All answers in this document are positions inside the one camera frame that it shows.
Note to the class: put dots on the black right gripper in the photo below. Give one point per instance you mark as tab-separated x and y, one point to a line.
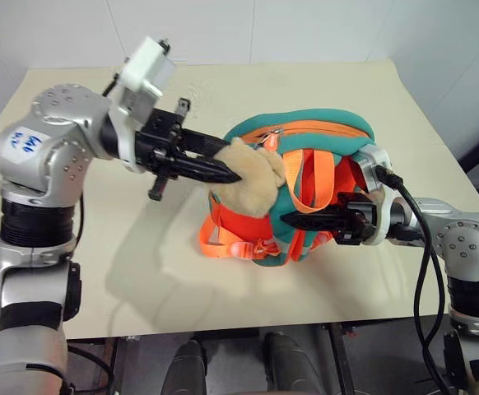
361	218

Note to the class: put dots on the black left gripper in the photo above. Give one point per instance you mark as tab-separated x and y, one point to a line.
159	131

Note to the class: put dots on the orange and teal plush backpack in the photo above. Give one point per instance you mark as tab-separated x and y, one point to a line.
326	123

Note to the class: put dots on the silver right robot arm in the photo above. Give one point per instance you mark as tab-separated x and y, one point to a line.
466	238

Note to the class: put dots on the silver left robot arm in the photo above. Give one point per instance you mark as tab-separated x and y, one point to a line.
58	123

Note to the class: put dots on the dark grey rounded shape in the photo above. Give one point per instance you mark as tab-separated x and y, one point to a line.
186	366
289	362

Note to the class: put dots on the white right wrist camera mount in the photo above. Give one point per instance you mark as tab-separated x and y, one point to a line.
373	160

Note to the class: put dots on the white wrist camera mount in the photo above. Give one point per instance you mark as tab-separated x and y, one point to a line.
373	160
145	66

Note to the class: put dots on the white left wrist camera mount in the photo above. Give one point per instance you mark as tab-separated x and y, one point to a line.
145	66

